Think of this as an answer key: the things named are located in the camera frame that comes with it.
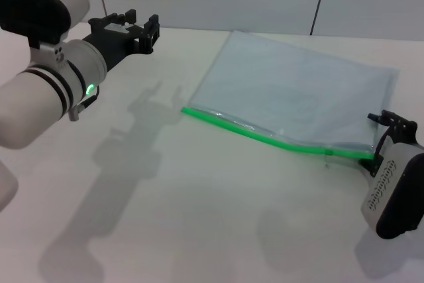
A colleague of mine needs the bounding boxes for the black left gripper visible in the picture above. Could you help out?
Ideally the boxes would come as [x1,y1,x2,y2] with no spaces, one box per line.
[82,9,162,72]

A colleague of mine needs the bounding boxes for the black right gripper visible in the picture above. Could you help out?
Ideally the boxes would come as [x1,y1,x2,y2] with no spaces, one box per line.
[359,109,419,178]

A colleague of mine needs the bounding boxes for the translucent green-zip document bag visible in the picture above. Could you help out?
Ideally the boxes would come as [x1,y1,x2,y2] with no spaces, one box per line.
[181,30,400,161]

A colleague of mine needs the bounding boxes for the silver connector plug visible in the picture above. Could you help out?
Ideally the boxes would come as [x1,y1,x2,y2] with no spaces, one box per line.
[68,103,84,123]

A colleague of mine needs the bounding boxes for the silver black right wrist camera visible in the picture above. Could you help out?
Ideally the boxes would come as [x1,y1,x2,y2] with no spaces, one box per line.
[360,145,424,241]

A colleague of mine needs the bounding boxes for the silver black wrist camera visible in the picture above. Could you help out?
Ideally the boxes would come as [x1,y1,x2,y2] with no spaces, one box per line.
[0,0,91,48]
[360,145,424,241]

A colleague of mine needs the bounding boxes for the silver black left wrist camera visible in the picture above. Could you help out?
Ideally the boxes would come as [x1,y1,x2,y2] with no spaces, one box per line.
[0,0,91,48]

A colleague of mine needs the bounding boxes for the thin dark cable red end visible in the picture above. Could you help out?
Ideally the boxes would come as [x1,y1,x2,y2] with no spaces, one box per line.
[309,0,333,36]

